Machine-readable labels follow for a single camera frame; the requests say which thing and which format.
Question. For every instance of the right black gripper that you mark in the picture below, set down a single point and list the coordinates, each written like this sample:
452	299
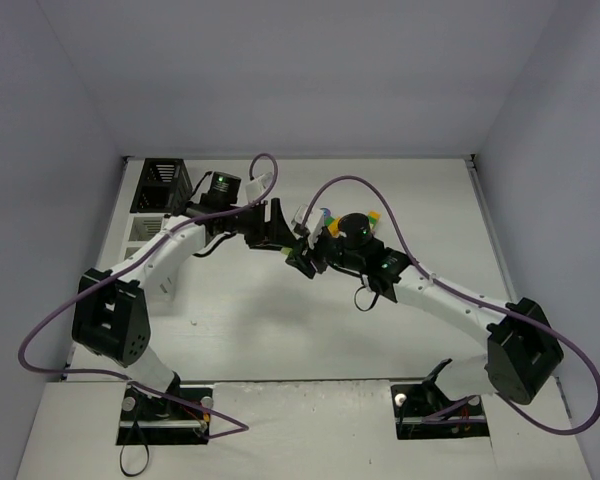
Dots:
318	255

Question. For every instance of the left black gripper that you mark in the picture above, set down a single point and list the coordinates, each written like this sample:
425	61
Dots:
266	225

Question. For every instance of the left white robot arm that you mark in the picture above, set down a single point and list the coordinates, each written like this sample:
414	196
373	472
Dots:
111	319

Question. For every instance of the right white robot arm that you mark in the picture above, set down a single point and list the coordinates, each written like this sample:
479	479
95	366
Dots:
518	354

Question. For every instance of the orange and green lego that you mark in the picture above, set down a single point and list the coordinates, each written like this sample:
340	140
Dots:
333	226

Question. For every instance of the orange green stacked lego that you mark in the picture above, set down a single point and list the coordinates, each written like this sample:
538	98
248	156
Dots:
374	218

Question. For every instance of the black slotted container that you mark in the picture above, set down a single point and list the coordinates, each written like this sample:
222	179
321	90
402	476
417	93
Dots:
163	186

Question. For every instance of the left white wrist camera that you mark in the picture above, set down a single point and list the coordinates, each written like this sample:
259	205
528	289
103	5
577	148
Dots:
255	189

